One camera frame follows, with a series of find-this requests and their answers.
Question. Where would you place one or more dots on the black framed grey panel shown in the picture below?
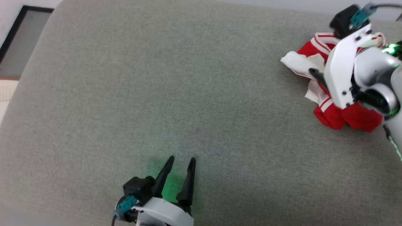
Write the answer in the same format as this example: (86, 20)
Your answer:
(28, 37)

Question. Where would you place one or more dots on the cream perforated basket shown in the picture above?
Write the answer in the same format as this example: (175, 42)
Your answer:
(6, 94)

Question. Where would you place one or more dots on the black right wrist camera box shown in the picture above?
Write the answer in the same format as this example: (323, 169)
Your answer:
(342, 20)

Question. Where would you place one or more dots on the grey fabric sofa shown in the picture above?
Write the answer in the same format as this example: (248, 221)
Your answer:
(188, 94)

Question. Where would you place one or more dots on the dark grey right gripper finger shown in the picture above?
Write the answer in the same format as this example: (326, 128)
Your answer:
(318, 75)

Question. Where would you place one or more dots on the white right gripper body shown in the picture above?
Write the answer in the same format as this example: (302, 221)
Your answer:
(340, 69)

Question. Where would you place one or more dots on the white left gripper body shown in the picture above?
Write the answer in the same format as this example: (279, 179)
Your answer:
(163, 213)

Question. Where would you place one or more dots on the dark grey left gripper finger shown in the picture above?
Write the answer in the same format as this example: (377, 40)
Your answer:
(163, 179)
(189, 185)

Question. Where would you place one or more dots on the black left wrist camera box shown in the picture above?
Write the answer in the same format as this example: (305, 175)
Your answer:
(138, 188)

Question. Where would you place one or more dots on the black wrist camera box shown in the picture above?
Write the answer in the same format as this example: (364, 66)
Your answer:
(342, 20)
(138, 188)

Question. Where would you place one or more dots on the red and white shirt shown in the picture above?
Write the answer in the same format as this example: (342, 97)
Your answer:
(358, 117)

